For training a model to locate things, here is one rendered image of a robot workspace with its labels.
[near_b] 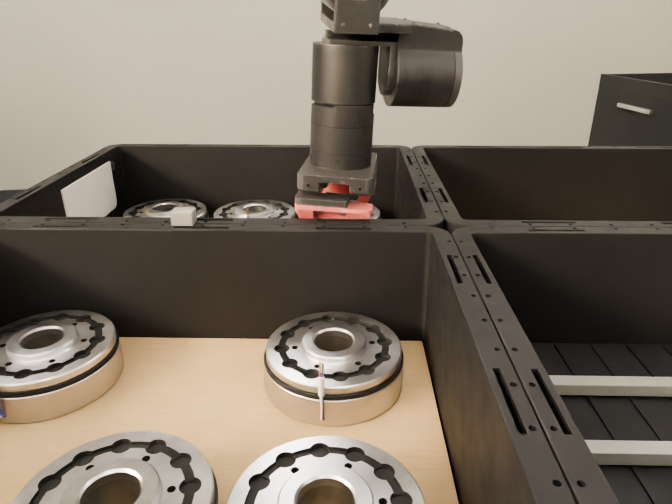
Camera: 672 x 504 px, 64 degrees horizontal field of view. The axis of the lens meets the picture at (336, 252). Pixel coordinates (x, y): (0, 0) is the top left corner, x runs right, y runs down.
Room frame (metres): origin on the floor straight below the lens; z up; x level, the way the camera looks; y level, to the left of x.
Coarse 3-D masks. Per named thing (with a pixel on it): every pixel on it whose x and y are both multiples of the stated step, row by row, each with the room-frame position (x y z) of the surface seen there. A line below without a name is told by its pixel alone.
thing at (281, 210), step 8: (248, 200) 0.69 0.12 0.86; (256, 200) 0.69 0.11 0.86; (264, 200) 0.69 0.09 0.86; (272, 200) 0.69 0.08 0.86; (224, 208) 0.66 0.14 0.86; (232, 208) 0.65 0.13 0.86; (280, 208) 0.65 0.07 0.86; (288, 208) 0.66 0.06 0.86; (216, 216) 0.62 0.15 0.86; (224, 216) 0.63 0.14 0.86; (232, 216) 0.62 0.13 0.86; (272, 216) 0.62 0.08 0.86; (280, 216) 0.63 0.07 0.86; (288, 216) 0.62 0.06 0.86
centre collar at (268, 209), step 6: (246, 204) 0.65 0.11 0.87; (252, 204) 0.66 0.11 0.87; (258, 204) 0.66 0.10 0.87; (264, 204) 0.65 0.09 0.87; (270, 204) 0.65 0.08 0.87; (240, 210) 0.63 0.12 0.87; (264, 210) 0.63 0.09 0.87; (270, 210) 0.63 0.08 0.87; (240, 216) 0.62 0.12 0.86; (246, 216) 0.62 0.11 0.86; (252, 216) 0.62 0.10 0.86; (258, 216) 0.62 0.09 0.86; (264, 216) 0.62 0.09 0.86
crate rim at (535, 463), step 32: (0, 224) 0.42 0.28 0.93; (32, 224) 0.42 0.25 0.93; (64, 224) 0.42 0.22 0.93; (96, 224) 0.42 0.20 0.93; (128, 224) 0.42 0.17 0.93; (160, 224) 0.42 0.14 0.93; (224, 224) 0.42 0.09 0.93; (448, 256) 0.35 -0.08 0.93; (480, 320) 0.26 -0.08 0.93; (480, 352) 0.23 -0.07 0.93; (512, 384) 0.21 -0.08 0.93; (512, 416) 0.20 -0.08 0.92; (512, 448) 0.17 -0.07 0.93; (544, 448) 0.17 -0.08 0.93; (544, 480) 0.15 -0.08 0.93
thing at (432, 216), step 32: (96, 160) 0.64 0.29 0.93; (416, 160) 0.63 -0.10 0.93; (32, 192) 0.50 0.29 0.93; (416, 192) 0.51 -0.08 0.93; (256, 224) 0.42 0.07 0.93; (288, 224) 0.42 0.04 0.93; (320, 224) 0.42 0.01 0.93; (352, 224) 0.42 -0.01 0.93; (384, 224) 0.42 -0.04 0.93; (416, 224) 0.42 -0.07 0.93
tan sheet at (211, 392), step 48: (144, 384) 0.34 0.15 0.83; (192, 384) 0.34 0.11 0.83; (240, 384) 0.34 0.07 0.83; (0, 432) 0.29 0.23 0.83; (48, 432) 0.29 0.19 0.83; (96, 432) 0.29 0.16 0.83; (192, 432) 0.29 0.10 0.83; (240, 432) 0.29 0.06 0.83; (288, 432) 0.29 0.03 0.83; (336, 432) 0.29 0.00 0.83; (384, 432) 0.29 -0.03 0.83; (432, 432) 0.29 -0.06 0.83; (0, 480) 0.24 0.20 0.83; (432, 480) 0.24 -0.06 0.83
